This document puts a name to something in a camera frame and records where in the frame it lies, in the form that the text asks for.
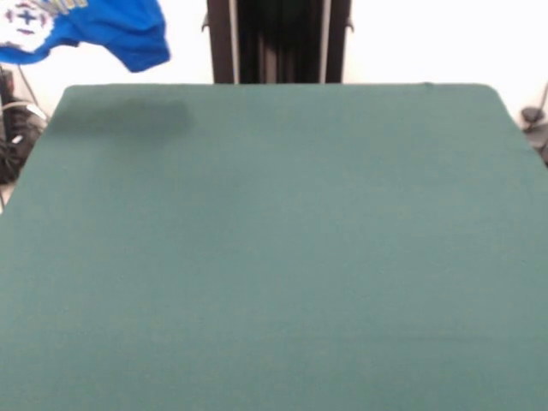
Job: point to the blue printed shirt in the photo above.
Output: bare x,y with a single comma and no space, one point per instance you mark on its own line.
120,30

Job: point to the grey stand foot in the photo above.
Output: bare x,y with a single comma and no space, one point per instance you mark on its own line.
533,115

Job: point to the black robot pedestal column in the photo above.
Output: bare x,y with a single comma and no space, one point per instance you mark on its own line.
278,43

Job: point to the dark green table cloth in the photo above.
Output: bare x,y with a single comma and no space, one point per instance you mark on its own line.
299,257

